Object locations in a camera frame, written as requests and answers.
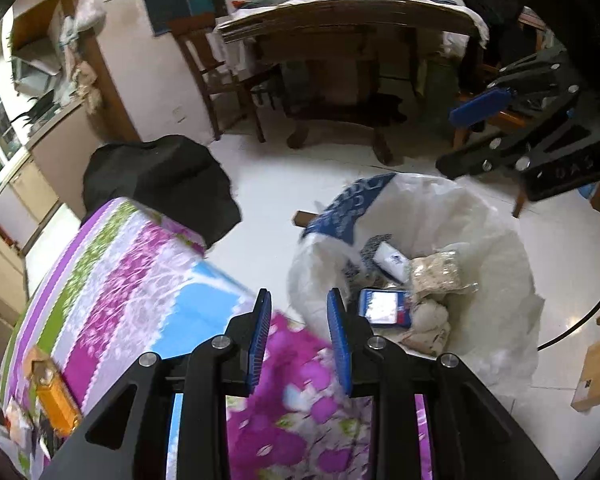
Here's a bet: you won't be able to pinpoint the wooden chair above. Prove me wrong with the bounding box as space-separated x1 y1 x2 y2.
169 13 284 143

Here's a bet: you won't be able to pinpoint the black chair back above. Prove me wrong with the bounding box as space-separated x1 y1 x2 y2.
82 134 242 246

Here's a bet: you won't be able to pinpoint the white terry towel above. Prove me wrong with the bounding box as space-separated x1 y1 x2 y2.
400 299 451 358

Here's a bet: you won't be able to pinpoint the white blue tissue pack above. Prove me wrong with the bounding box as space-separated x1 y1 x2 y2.
373 242 411 284

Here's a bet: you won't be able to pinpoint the beige kitchen cabinets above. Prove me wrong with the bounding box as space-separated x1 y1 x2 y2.
0 102 102 325

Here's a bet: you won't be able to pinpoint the white trash bag bin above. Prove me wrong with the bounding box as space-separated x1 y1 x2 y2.
287 174 544 396

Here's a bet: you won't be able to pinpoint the colourful striped tablecloth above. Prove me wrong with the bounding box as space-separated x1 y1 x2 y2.
0 196 434 480

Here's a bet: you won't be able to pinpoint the blue tissue packet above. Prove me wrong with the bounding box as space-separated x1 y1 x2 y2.
358 288 413 328

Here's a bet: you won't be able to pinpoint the bread snack bag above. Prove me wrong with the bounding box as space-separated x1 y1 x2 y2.
0 402 34 455

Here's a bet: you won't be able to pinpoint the clear bag of oats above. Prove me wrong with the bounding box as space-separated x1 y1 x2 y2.
411 250 478 298

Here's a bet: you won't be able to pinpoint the gold foil wrapper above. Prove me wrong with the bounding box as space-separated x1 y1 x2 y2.
23 346 82 438

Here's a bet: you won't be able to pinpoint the dark wooden table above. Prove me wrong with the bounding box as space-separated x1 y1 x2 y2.
216 0 489 165

